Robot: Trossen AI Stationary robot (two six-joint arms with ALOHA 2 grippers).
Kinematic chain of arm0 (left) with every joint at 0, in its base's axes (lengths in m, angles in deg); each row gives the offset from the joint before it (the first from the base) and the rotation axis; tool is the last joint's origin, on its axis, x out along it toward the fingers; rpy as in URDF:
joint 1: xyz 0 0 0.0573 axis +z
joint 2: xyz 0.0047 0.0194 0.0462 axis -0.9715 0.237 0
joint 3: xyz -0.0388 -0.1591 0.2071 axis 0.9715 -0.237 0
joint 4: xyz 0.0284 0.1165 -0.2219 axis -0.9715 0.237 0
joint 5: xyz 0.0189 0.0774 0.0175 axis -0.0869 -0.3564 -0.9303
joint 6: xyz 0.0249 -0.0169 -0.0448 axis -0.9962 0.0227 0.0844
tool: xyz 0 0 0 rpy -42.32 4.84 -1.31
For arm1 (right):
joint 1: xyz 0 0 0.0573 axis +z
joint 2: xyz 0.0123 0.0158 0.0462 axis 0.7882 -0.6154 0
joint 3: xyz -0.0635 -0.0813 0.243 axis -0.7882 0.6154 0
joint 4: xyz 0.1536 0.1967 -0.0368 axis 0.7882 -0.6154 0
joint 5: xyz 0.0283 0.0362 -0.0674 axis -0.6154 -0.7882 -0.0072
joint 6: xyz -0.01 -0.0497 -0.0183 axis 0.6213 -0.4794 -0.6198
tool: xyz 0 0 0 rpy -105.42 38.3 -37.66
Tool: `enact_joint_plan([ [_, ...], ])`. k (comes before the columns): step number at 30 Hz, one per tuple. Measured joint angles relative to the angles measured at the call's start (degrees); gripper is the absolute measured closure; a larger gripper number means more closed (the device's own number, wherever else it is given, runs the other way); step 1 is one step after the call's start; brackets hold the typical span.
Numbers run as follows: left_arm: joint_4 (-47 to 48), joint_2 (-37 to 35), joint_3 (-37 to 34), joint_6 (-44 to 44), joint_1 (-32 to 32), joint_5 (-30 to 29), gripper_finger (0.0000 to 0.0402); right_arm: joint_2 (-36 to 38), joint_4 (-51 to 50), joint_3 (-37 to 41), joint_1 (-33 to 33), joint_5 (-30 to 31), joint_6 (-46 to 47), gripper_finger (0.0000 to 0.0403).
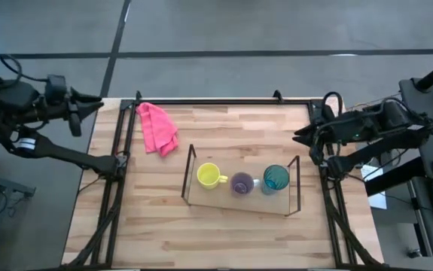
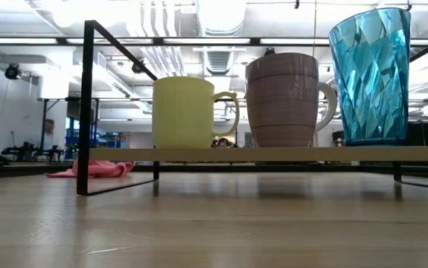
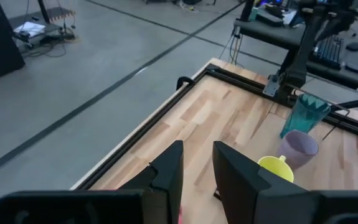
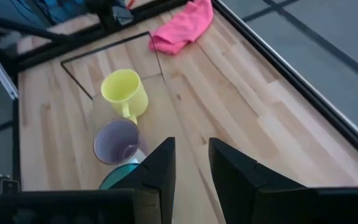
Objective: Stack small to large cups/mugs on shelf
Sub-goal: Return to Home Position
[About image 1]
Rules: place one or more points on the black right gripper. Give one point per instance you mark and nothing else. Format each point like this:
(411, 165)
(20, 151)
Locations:
(331, 130)

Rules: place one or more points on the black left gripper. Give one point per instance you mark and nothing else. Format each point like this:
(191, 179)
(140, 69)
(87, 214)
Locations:
(74, 116)

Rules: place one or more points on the teal transparent tumbler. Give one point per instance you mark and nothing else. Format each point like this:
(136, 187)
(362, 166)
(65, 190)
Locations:
(276, 177)

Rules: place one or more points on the purple transparent mug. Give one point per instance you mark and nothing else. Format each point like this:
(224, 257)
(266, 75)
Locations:
(241, 184)

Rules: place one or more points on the yellow mug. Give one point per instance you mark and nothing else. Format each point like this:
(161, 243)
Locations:
(208, 175)

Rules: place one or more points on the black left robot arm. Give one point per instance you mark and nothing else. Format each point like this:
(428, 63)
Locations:
(61, 154)

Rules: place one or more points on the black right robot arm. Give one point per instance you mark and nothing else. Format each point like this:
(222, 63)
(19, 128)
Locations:
(374, 150)

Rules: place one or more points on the pink cloth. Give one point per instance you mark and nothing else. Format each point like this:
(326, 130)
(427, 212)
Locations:
(157, 128)

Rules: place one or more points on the black support bar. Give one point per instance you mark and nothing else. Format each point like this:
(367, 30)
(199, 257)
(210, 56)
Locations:
(389, 180)

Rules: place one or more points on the white paper sheet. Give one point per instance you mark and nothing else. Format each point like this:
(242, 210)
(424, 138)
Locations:
(379, 201)

